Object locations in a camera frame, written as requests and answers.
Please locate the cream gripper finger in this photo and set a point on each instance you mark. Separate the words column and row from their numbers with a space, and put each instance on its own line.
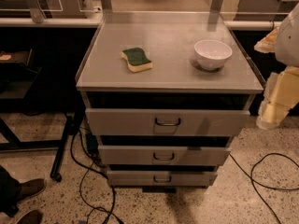
column 281, row 94
column 267, row 44

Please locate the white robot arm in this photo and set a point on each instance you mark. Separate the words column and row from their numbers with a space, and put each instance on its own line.
column 287, row 43

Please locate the grey metal drawer cabinet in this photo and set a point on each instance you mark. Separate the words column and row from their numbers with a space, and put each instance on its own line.
column 175, row 81

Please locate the grey top drawer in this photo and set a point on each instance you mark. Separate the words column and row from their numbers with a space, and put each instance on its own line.
column 166, row 122

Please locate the grey drawer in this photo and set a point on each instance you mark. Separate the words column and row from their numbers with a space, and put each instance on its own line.
column 160, row 178
column 166, row 122
column 188, row 156

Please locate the grey middle drawer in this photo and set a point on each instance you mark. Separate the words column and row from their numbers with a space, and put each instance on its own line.
column 188, row 156

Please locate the grey bottom drawer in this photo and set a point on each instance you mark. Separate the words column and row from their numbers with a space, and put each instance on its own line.
column 160, row 178

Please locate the white ceramic bowl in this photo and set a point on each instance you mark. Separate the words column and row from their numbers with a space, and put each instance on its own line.
column 212, row 54

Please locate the green and yellow sponge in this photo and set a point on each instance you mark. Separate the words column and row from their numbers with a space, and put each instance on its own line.
column 136, row 59

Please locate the brown upper shoe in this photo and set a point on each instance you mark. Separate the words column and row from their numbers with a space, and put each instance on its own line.
column 30, row 189

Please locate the brown shoe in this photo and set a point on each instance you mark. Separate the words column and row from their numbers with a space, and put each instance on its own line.
column 33, row 217
column 30, row 189

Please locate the brown lower shoe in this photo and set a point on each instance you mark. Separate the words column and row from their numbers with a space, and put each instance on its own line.
column 33, row 217

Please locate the white horizontal rail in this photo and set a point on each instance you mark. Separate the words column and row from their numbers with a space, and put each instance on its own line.
column 49, row 23

